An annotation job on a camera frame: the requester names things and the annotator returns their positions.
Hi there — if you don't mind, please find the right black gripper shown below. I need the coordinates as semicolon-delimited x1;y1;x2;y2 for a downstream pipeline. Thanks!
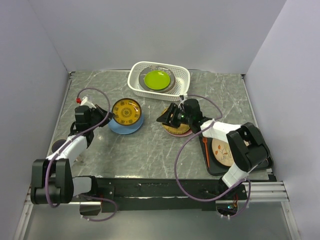
156;102;193;129

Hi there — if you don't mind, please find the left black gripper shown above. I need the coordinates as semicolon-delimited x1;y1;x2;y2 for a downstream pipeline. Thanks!
88;104;115;130

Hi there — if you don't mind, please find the blue plate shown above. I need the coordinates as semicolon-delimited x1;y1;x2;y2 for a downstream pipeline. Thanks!
107;114;144;135

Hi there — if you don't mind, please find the yellow patterned brown-rimmed plate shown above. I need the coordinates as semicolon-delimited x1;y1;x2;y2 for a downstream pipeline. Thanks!
112;98;142;126

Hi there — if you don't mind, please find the green plastic plate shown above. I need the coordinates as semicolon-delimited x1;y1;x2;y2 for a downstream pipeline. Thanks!
143;70;171;91

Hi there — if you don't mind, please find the grey plate with deer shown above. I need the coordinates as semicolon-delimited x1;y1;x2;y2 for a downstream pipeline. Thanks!
138;65;176;93

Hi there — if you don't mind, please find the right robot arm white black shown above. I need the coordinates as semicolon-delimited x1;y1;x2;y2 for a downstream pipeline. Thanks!
156;98;270;199

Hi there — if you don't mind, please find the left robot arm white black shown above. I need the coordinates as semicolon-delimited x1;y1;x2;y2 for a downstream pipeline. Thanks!
30;104;114;208

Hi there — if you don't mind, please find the yellow woven plate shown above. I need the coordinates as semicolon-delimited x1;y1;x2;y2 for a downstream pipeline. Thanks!
162;123;191;134

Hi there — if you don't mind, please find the pink plate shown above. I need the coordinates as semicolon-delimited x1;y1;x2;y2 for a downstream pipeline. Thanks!
165;130;193;137

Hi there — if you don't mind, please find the white perforated plastic basket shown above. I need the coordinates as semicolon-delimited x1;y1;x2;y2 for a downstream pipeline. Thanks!
127;61;191;102

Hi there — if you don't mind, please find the orange plastic fork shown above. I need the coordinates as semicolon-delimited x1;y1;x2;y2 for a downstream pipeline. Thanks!
202;137;210;168

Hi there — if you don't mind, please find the peach plate with bird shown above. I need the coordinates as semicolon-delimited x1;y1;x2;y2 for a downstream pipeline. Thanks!
211;138;234;167

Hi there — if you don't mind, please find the black plastic tray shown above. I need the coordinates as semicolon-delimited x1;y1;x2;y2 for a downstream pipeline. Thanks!
199;126;274;176

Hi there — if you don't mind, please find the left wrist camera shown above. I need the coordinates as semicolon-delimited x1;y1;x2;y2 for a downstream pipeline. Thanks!
76;96;96;108

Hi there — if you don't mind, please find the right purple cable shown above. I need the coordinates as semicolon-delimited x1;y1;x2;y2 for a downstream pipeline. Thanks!
173;94;252;218

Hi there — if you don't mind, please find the black base frame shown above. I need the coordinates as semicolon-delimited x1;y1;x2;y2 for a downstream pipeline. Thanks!
68;174;248;212

